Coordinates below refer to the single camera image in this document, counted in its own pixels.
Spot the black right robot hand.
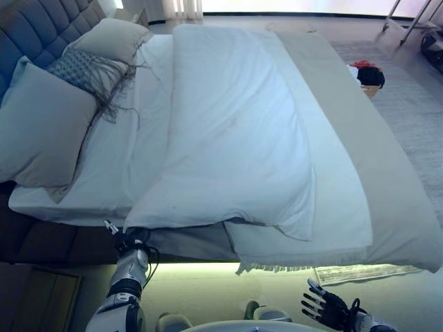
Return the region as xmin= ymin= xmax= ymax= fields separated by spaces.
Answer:
xmin=300 ymin=278 xmax=350 ymax=326

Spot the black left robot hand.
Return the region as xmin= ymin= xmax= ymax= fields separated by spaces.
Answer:
xmin=103 ymin=218 xmax=152 ymax=252

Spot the white duvet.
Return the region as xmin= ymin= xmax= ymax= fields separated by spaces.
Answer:
xmin=123 ymin=23 xmax=374 ymax=257

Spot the white bed sheet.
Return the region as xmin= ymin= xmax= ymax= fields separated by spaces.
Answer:
xmin=7 ymin=34 xmax=177 ymax=229

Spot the beige bed runner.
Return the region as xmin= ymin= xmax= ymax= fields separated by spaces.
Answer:
xmin=276 ymin=30 xmax=443 ymax=275

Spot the silver right robot leg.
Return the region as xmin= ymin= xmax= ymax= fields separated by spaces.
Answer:
xmin=244 ymin=299 xmax=292 ymax=322

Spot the silver robot leg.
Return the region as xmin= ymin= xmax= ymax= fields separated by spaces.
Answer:
xmin=244 ymin=299 xmax=292 ymax=322
xmin=157 ymin=312 xmax=192 ymax=332

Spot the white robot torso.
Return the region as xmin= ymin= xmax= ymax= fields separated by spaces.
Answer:
xmin=188 ymin=317 xmax=314 ymax=332

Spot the silver left robot leg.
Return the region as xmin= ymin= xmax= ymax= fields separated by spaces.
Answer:
xmin=157 ymin=312 xmax=192 ymax=332

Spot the wooden nightstand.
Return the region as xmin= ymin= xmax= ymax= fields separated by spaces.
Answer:
xmin=0 ymin=262 xmax=84 ymax=332

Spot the beige square pillow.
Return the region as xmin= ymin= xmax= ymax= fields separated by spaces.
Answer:
xmin=62 ymin=17 xmax=152 ymax=65
xmin=0 ymin=55 xmax=100 ymax=204

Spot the grey macrame fringed cushion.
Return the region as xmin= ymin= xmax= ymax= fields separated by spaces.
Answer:
xmin=46 ymin=48 xmax=153 ymax=125

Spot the pale patterned area rug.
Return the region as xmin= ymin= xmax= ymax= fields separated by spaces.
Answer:
xmin=313 ymin=39 xmax=443 ymax=287

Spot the cardboard box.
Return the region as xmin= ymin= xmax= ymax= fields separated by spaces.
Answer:
xmin=359 ymin=84 xmax=381 ymax=100

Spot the grey tufted headboard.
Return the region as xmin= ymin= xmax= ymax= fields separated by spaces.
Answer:
xmin=0 ymin=0 xmax=108 ymax=104

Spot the black cloth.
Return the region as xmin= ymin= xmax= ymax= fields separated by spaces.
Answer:
xmin=356 ymin=67 xmax=386 ymax=87

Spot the sheer white curtain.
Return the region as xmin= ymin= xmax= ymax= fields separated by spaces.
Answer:
xmin=123 ymin=0 xmax=205 ymax=17

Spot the white metal table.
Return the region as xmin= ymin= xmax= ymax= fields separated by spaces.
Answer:
xmin=382 ymin=0 xmax=437 ymax=46

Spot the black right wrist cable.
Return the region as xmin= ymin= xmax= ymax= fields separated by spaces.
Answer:
xmin=345 ymin=297 xmax=363 ymax=322

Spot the dark bed frame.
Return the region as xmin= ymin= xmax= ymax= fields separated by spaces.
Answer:
xmin=0 ymin=179 xmax=239 ymax=266

